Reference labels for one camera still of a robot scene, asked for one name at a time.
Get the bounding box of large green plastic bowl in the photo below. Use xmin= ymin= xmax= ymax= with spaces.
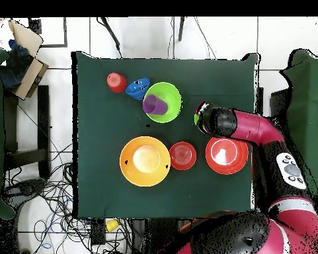
xmin=143 ymin=81 xmax=182 ymax=124

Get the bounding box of purple plastic cup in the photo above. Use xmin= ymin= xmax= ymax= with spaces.
xmin=141 ymin=94 xmax=169 ymax=116

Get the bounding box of large red plastic bowl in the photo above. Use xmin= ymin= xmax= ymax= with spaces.
xmin=205 ymin=136 xmax=250 ymax=176

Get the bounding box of dark blue plastic bowl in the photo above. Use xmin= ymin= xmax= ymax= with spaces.
xmin=125 ymin=77 xmax=151 ymax=101

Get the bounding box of large orange plastic bowl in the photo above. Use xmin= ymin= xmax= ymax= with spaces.
xmin=119 ymin=136 xmax=172 ymax=188

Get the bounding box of red plastic cup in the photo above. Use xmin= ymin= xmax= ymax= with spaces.
xmin=106 ymin=72 xmax=128 ymax=94

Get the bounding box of yellow plastic cup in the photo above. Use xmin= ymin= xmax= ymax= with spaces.
xmin=105 ymin=218 xmax=120 ymax=233

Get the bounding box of small red plastic bowl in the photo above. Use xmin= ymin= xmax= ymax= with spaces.
xmin=169 ymin=141 xmax=198 ymax=171

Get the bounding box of black chair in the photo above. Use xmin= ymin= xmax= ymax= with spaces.
xmin=269 ymin=87 xmax=292 ymax=125

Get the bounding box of black pole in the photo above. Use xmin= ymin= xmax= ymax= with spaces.
xmin=177 ymin=17 xmax=186 ymax=42

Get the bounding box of dark green table cloth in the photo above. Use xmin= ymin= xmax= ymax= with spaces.
xmin=71 ymin=50 xmax=260 ymax=220

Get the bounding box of cardboard box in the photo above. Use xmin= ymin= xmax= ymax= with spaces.
xmin=7 ymin=18 xmax=50 ymax=101

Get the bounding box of blue cloth bundle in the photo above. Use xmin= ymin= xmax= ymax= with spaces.
xmin=0 ymin=39 xmax=34 ymax=90

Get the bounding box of black chair base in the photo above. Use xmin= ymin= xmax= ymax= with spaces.
xmin=1 ymin=178 xmax=47 ymax=212

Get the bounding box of thin black cable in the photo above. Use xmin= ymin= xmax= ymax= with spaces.
xmin=192 ymin=17 xmax=218 ymax=60

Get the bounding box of thick black cable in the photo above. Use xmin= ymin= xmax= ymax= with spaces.
xmin=96 ymin=17 xmax=124 ymax=60

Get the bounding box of tangle of cables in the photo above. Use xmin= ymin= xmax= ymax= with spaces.
xmin=2 ymin=142 xmax=134 ymax=254

